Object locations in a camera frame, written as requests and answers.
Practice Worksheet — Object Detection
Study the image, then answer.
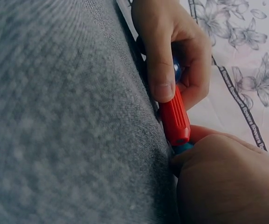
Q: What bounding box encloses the teal plastic piece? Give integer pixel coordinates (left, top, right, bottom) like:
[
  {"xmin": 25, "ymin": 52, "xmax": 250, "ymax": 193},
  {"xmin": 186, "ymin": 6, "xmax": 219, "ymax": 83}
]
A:
[{"xmin": 172, "ymin": 141, "xmax": 195, "ymax": 156}]

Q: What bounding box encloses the red ribbed plastic handle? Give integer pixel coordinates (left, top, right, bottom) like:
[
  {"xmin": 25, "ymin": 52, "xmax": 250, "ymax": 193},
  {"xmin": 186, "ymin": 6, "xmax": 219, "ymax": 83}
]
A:
[{"xmin": 158, "ymin": 84, "xmax": 192, "ymax": 147}]

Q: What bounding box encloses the shiny blue round piece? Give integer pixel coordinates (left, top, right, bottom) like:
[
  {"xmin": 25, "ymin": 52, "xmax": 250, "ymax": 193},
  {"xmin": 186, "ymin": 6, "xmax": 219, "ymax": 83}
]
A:
[{"xmin": 172, "ymin": 55, "xmax": 184, "ymax": 83}]

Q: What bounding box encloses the person's left hand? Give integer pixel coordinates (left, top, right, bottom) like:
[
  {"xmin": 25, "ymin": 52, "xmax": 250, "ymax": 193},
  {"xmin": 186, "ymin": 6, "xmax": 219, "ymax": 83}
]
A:
[{"xmin": 130, "ymin": 0, "xmax": 214, "ymax": 111}]

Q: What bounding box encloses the person's right hand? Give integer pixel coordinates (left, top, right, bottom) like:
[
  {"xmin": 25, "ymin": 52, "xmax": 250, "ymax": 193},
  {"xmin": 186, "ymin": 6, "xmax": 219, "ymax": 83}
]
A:
[{"xmin": 171, "ymin": 125, "xmax": 269, "ymax": 224}]

